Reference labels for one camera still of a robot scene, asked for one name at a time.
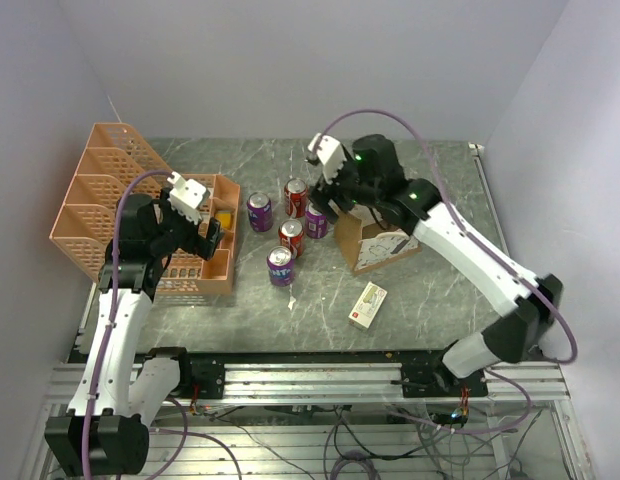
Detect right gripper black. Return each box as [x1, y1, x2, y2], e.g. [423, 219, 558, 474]
[306, 150, 381, 223]

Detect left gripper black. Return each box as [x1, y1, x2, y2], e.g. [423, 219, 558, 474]
[149, 187, 224, 260]

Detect purple fanta can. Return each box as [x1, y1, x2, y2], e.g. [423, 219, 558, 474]
[266, 246, 294, 287]
[305, 203, 329, 239]
[246, 192, 273, 232]

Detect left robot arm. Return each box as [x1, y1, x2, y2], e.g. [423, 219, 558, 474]
[44, 180, 222, 479]

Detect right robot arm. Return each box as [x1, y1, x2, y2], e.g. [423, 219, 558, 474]
[307, 133, 563, 396]

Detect yellow item in organizer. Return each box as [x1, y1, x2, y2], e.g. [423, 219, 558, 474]
[215, 210, 234, 230]

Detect orange plastic desk organizer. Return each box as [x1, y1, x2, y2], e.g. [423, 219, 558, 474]
[50, 123, 240, 296]

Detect red cola can back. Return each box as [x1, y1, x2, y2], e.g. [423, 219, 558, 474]
[284, 178, 308, 218]

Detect red cola can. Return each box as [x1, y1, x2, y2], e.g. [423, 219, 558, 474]
[284, 178, 308, 218]
[278, 218, 305, 258]

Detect red cola can middle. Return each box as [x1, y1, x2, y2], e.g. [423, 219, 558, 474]
[278, 218, 305, 258]

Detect purple Fanta can front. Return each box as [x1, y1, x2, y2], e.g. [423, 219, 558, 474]
[266, 246, 294, 287]

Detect small white cardboard box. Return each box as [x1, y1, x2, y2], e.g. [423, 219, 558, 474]
[348, 282, 387, 330]

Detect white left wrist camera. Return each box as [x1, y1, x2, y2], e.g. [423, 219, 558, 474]
[167, 172, 210, 225]

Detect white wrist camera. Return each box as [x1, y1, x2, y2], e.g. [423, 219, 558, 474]
[306, 133, 346, 188]
[167, 172, 210, 225]

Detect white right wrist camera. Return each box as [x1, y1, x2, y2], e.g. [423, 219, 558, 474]
[306, 133, 346, 188]

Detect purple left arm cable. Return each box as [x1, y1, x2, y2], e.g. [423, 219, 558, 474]
[82, 169, 174, 476]

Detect aluminium corner rail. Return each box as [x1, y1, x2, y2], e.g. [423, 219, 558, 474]
[468, 142, 510, 255]

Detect aluminium mounting rail frame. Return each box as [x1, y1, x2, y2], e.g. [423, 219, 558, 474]
[19, 349, 591, 480]

